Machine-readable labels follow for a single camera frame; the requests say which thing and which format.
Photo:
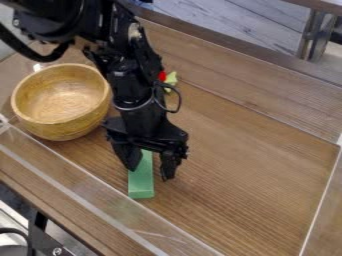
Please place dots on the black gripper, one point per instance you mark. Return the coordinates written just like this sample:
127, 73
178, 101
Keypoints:
140, 128

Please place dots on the metal table leg background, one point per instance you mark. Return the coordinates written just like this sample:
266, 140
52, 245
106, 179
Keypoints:
315, 36

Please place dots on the black stand under table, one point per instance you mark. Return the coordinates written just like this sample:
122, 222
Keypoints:
44, 245

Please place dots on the clear acrylic table guard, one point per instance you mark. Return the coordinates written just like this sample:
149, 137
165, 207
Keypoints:
115, 225

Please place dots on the green rectangular stick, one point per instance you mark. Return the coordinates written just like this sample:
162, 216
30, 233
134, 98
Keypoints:
140, 179

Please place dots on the brown wooden bowl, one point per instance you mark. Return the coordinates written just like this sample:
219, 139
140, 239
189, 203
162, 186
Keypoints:
62, 101

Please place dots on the red plush strawberry toy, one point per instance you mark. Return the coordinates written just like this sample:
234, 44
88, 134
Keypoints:
169, 78

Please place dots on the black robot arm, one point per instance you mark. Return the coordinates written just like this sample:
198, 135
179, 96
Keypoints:
115, 45

